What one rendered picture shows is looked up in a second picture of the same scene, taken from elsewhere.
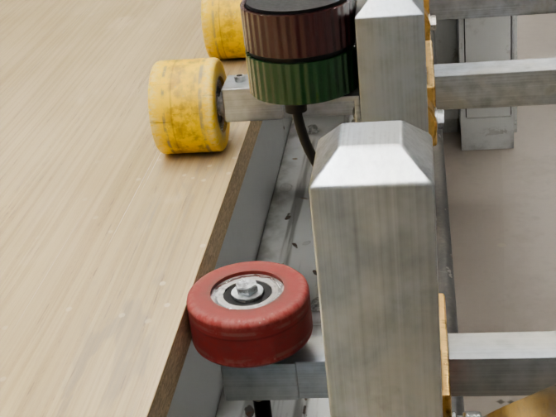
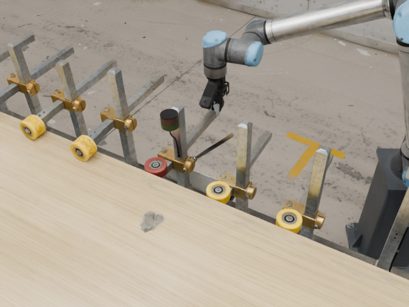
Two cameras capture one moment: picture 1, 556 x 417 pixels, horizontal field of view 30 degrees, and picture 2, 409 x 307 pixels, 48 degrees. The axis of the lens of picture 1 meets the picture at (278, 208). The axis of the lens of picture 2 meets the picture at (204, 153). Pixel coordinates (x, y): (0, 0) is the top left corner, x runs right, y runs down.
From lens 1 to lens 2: 1.28 m
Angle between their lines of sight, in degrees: 57
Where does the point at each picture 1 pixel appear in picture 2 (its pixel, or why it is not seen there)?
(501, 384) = not seen: hidden behind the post
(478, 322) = not seen: hidden behind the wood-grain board
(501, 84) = (130, 107)
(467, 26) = not seen: outside the picture
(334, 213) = (248, 130)
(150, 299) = (144, 177)
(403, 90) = (182, 118)
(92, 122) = (47, 169)
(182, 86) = (88, 144)
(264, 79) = (173, 127)
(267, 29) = (173, 120)
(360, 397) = (248, 145)
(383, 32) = (181, 112)
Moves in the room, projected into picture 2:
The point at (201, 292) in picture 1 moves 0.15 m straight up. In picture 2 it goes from (151, 169) to (146, 137)
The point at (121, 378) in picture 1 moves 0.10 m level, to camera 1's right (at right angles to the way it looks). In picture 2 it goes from (166, 186) to (178, 165)
